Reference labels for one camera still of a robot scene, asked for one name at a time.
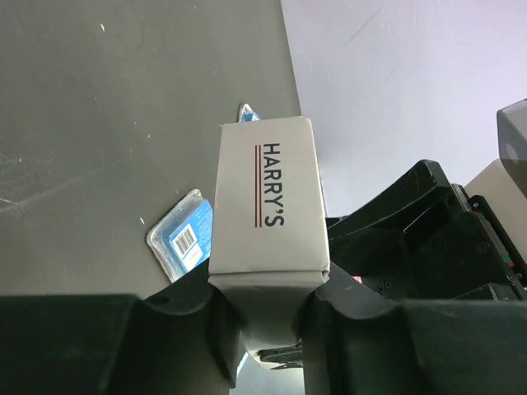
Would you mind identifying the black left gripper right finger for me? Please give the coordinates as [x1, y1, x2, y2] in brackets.
[296, 263, 526, 394]

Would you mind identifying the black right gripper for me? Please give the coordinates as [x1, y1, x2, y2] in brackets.
[326, 160, 526, 301]

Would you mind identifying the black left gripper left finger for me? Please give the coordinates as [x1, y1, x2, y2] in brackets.
[1, 264, 243, 394]

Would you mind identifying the blue Gillette razor blister pack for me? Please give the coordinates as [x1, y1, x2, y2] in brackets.
[146, 188, 213, 282]

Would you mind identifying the white Harry's razor box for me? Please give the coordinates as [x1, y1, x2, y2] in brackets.
[209, 117, 330, 352]

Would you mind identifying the blue tilted razor blister pack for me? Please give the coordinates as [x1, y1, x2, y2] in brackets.
[237, 103, 260, 123]

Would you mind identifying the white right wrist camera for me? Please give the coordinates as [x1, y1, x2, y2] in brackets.
[464, 97, 527, 198]

